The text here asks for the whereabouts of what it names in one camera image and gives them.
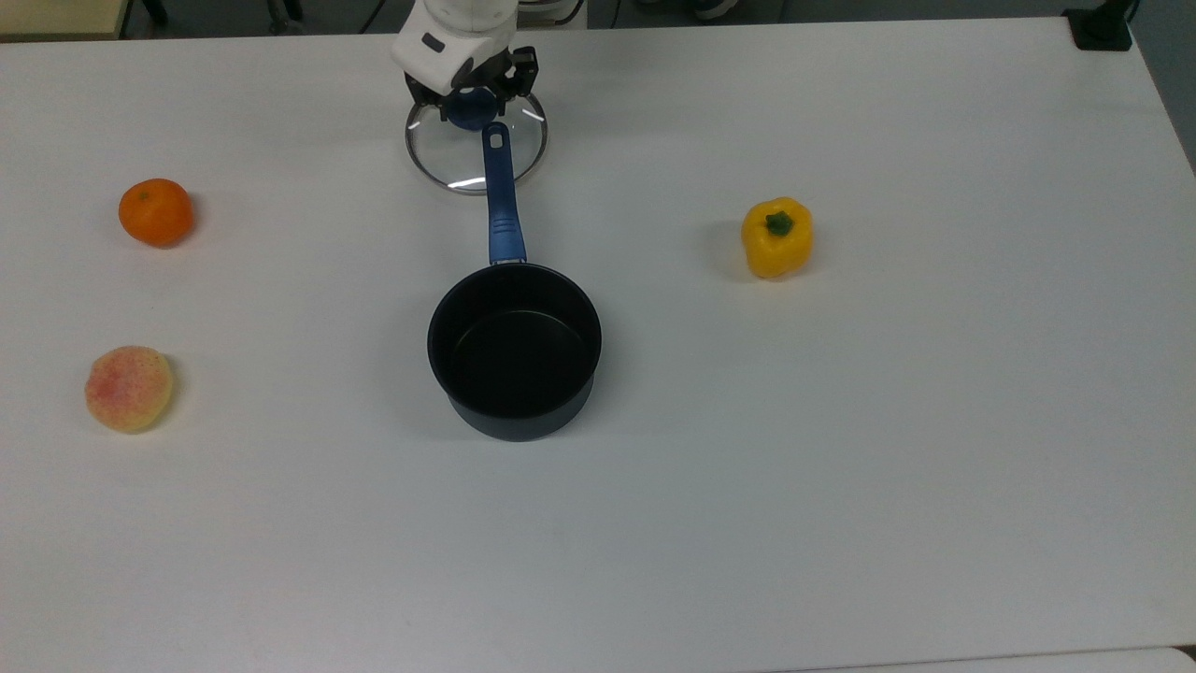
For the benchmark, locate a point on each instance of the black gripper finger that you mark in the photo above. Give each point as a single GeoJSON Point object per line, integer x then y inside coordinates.
{"type": "Point", "coordinates": [526, 70]}
{"type": "Point", "coordinates": [422, 96]}

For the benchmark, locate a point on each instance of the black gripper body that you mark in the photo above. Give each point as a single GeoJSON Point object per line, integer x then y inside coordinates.
{"type": "Point", "coordinates": [493, 77]}

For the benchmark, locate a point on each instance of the glass lid with blue knob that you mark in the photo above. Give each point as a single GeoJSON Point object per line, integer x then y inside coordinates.
{"type": "Point", "coordinates": [439, 154]}

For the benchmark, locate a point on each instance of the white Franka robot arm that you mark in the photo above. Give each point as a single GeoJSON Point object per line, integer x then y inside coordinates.
{"type": "Point", "coordinates": [453, 37]}

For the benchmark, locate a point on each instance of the dark blue saucepan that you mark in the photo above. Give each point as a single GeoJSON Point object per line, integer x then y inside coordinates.
{"type": "Point", "coordinates": [514, 355]}

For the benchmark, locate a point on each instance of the orange mandarin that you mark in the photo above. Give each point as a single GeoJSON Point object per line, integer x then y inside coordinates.
{"type": "Point", "coordinates": [155, 212]}

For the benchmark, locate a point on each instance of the yellow bell pepper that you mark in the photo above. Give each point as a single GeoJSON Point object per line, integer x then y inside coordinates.
{"type": "Point", "coordinates": [777, 245]}

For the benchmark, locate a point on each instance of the beige wooden table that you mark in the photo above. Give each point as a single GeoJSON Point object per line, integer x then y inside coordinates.
{"type": "Point", "coordinates": [56, 17]}

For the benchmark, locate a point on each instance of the pink yellow peach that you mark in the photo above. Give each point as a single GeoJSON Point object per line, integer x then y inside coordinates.
{"type": "Point", "coordinates": [128, 389]}

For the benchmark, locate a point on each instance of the black camera stand base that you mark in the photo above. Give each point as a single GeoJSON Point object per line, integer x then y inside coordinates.
{"type": "Point", "coordinates": [1101, 26]}

